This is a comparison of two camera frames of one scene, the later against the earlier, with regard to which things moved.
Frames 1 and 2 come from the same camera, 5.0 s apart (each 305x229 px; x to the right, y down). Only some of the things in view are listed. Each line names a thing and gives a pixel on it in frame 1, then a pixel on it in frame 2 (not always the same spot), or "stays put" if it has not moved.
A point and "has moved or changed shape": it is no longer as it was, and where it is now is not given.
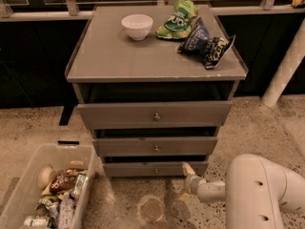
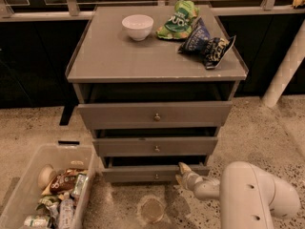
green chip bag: (178, 25) stays put
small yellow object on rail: (296, 1) stays put
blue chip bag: (194, 42) stays put
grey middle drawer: (155, 146) stays put
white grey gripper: (193, 183) → (191, 178)
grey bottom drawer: (152, 169) has moved or changed shape
